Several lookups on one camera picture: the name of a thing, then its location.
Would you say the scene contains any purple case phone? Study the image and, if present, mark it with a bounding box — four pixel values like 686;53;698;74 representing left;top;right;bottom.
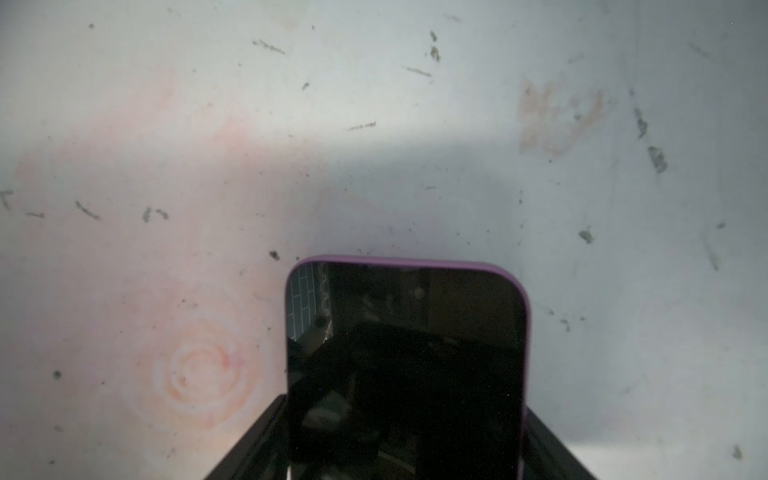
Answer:
285;256;530;479

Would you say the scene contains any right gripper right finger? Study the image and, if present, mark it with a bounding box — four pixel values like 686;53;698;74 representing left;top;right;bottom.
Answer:
524;408;596;480

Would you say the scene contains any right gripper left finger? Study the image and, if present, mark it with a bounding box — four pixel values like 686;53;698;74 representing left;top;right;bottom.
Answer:
205;395;288;480

